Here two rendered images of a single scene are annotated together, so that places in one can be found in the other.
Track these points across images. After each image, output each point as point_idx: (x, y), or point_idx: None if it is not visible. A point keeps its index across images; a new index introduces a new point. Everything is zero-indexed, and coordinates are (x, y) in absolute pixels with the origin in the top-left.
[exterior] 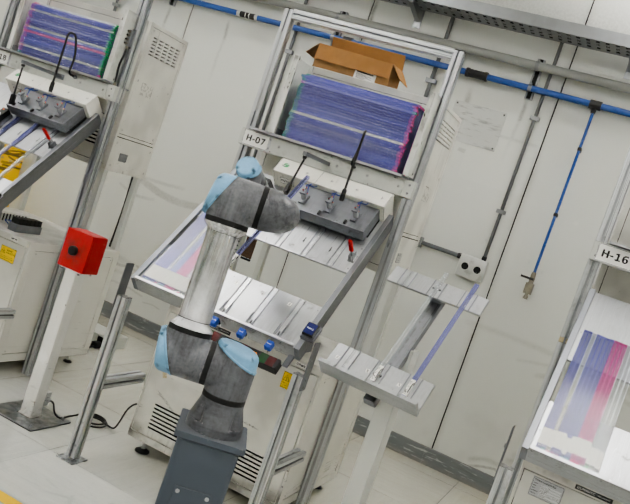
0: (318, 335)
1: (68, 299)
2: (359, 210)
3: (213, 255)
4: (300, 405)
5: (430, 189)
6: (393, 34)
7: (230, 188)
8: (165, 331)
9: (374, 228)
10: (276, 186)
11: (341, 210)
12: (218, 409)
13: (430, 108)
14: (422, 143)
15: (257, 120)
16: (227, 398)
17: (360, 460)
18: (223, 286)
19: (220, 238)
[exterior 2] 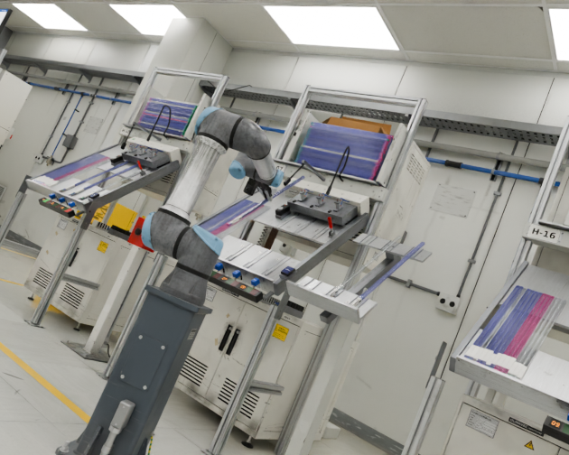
0: (293, 276)
1: (130, 266)
2: (341, 206)
3: (196, 160)
4: (284, 349)
5: (404, 210)
6: (376, 93)
7: (215, 113)
8: (153, 213)
9: (352, 220)
10: (286, 197)
11: (328, 205)
12: (183, 274)
13: (398, 134)
14: (392, 161)
15: (279, 157)
16: (191, 266)
17: (318, 379)
18: (232, 247)
19: (203, 148)
